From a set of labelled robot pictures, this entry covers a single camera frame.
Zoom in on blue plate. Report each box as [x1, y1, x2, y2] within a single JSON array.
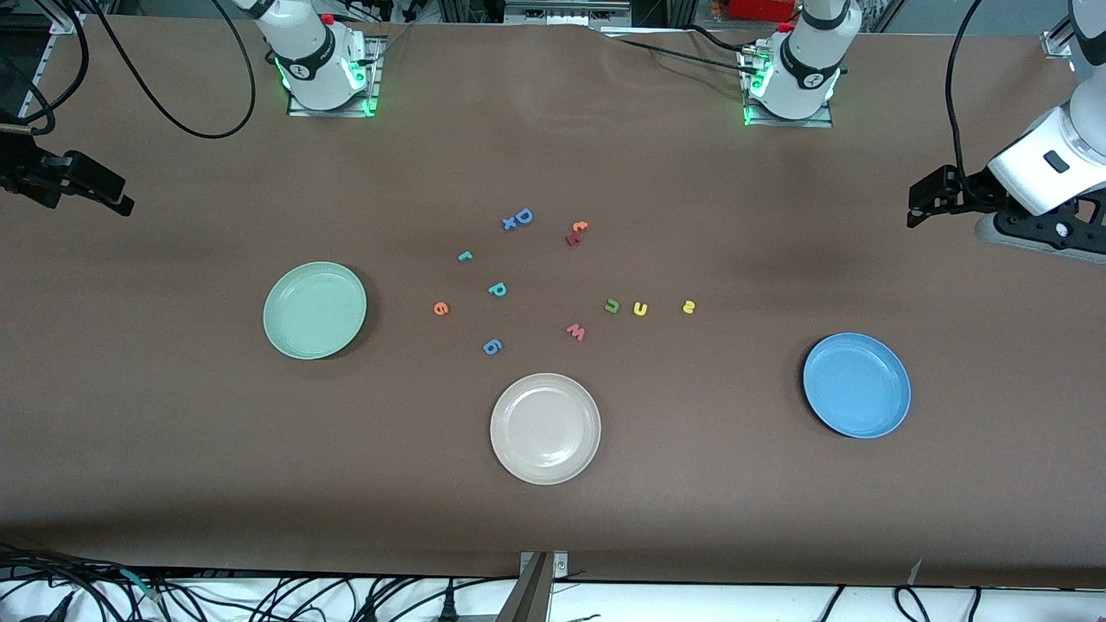
[[802, 332, 912, 440]]

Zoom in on green plate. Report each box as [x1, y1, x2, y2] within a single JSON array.
[[263, 261, 368, 360]]

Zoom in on red box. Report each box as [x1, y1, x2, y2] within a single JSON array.
[[728, 0, 798, 22]]

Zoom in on brown table cover sheet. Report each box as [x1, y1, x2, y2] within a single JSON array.
[[0, 16, 1106, 588]]

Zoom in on grey equipment box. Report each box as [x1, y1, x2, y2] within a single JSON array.
[[504, 0, 633, 27]]

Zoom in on beige plate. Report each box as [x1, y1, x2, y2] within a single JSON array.
[[489, 372, 602, 486]]

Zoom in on dark grey metal beam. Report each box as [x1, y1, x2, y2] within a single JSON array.
[[495, 553, 555, 622]]

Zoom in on aluminium frame rail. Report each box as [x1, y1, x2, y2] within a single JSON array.
[[0, 9, 89, 169]]

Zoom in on teal tipped cable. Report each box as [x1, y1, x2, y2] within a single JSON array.
[[117, 566, 165, 603]]

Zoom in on silver metal clamp bracket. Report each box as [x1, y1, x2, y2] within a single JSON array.
[[518, 550, 570, 581]]

